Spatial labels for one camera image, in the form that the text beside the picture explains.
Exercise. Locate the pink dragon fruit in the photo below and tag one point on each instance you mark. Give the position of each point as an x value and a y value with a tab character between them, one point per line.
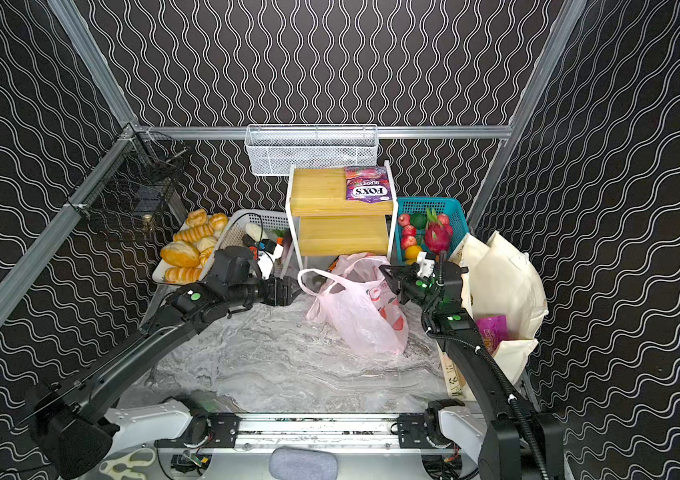
438	233

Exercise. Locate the white zucchini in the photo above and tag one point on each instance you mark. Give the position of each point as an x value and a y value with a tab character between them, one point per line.
256	232

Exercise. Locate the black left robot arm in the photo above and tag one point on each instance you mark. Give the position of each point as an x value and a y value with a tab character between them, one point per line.
67	420

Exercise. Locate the cream canvas tote bag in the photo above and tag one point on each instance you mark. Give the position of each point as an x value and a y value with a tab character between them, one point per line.
501	280

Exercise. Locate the purple Fox's candy bag top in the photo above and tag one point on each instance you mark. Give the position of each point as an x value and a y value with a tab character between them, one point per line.
367	183

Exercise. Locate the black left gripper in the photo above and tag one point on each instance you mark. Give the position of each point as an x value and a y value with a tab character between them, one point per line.
274	290

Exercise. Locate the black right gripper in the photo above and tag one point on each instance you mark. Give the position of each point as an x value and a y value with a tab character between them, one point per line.
398	276

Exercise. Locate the grey foam pad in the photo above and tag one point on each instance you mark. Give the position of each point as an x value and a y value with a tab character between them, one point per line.
287	463

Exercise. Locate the long braided bread loaf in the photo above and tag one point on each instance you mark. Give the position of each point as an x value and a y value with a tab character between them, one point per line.
182	275

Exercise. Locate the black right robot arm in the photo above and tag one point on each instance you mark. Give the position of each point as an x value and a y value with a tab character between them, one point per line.
511	439

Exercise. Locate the white plastic vegetable basket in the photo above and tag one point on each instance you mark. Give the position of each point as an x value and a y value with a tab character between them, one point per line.
275	223

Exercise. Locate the teal plastic fruit basket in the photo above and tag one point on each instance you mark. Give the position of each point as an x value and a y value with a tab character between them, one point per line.
411	223

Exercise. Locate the white bread tray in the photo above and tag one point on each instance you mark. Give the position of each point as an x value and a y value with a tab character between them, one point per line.
201	229

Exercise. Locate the yellow lemon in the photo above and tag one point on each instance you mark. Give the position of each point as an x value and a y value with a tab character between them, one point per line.
412	252

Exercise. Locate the white wire wall basket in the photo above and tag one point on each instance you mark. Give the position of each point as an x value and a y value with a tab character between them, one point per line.
275	150

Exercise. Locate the pink plastic grocery bag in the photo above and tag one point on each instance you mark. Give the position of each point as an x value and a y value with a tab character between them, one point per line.
355	299

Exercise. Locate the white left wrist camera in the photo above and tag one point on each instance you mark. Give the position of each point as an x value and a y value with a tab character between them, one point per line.
269	254

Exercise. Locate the oval bread roll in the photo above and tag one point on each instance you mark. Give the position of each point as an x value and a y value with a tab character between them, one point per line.
181	254

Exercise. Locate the black wire wall basket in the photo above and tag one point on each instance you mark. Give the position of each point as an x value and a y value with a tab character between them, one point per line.
137	201

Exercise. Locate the white handled scissors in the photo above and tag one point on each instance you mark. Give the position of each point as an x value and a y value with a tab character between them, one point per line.
129	466

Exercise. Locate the wooden two-tier shelf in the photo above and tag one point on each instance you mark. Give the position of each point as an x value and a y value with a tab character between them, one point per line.
325	223

